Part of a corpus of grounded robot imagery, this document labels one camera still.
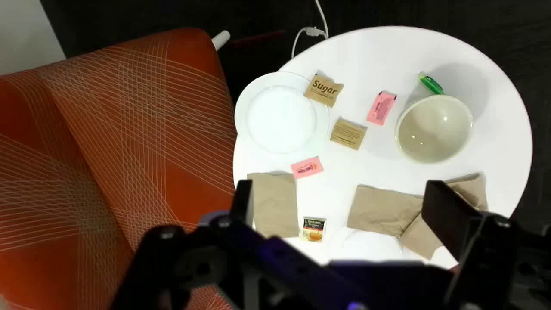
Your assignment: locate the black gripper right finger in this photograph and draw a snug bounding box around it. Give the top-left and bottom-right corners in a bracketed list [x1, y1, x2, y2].
[419, 179, 488, 263]

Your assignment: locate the white cable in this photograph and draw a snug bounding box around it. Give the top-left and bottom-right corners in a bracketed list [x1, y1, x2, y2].
[289, 0, 332, 60]

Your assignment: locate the small green tube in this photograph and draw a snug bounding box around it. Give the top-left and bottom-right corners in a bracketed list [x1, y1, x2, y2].
[416, 70, 445, 96]

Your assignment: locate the brown sugar packet with print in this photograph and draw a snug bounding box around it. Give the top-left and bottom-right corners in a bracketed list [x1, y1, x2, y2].
[302, 69, 345, 108]

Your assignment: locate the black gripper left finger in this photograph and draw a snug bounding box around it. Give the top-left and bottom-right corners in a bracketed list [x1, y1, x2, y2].
[228, 177, 254, 227]

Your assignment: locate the white bowl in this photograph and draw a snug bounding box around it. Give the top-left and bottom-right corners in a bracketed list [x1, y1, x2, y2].
[395, 93, 475, 163]

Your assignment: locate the pink sweetener packet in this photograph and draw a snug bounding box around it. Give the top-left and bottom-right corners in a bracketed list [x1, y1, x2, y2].
[364, 89, 399, 127]
[289, 155, 325, 181]

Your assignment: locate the white rounded post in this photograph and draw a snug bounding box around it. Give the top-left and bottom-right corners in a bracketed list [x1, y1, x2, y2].
[209, 29, 232, 51]

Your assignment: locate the orange patterned sofa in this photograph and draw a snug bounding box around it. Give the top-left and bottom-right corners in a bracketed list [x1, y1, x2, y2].
[0, 26, 239, 310]

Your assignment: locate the large tan cloth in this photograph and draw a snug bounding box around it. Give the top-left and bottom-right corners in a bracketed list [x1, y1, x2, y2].
[246, 170, 301, 239]

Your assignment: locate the plain brown sugar packet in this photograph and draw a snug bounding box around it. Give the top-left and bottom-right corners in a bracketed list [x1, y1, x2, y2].
[328, 115, 368, 151]

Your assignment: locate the white round plate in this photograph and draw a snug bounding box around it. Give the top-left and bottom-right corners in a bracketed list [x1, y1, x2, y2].
[232, 70, 320, 157]

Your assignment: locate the crumpled brown paper napkin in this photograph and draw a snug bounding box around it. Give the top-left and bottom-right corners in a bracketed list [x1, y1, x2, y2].
[345, 172, 488, 263]

